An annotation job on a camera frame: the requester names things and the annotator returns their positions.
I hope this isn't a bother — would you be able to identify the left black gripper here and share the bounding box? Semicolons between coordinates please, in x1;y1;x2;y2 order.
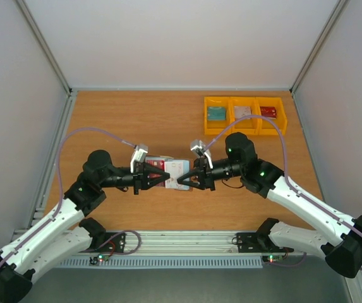
100;162;170;194

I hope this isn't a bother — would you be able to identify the red VIP card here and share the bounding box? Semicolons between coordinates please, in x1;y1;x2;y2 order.
146;159;165;187

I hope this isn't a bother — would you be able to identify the brown leather card holder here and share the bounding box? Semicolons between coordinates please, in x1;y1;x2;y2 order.
145;156;192;191

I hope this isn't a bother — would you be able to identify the white patterned card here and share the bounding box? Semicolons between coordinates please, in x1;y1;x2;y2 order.
164;159;190;191

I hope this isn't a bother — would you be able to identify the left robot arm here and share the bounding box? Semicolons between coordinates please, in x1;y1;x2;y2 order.
0;150;170;302

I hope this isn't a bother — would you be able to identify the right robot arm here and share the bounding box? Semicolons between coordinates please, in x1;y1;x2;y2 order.
177;133;362;278

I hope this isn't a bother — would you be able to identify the teal card stack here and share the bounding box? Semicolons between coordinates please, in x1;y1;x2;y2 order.
207;106;227;121

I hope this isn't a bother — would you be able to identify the white card stack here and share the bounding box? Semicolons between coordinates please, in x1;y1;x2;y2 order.
234;105;252;120

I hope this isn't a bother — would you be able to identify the red card stack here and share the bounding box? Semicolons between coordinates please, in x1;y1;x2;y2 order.
260;106;277;120

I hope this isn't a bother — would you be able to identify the left yellow bin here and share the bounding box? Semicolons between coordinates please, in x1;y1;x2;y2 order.
203;96;231;136

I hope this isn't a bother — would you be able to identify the yellow bin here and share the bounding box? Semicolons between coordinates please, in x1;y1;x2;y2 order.
256;97;287;136
230;97;259;136
203;96;231;136

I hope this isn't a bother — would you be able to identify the middle yellow bin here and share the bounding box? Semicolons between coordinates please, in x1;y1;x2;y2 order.
230;97;259;136

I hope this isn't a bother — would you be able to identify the right yellow bin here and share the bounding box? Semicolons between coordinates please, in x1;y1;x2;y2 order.
256;97;287;136

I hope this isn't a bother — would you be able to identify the left small circuit board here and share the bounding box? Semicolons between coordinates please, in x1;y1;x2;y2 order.
89;255;110;266

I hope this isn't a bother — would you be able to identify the small circuit board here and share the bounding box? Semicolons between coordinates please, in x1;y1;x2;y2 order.
89;255;110;266
262;254;285;263

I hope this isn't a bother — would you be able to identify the right small circuit board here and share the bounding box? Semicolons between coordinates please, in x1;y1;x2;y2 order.
262;254;285;263

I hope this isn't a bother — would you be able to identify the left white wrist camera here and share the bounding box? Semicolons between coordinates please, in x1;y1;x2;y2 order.
130;144;148;173

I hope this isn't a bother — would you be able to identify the aluminium front rail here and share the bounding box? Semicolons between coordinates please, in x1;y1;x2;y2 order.
9;229;327;256

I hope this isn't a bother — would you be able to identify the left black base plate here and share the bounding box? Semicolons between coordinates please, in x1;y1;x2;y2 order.
85;232;126;254

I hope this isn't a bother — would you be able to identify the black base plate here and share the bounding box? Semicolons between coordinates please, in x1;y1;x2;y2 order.
85;232;126;254
232;232;294;254

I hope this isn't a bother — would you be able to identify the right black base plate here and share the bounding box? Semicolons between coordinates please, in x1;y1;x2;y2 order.
232;232;294;254

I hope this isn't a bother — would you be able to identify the grey slotted cable duct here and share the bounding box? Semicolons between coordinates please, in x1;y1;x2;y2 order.
57;256;263;270

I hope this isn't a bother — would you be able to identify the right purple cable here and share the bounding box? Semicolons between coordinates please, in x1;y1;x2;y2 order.
204;115;362;273

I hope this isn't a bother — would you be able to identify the left aluminium frame post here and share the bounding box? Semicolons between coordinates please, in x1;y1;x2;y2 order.
15;0;72;96

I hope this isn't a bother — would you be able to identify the aluminium frame post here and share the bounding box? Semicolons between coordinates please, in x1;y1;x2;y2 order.
15;0;72;96
289;0;349;95

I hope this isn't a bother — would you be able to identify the right aluminium frame post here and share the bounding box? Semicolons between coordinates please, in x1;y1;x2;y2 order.
289;0;349;95

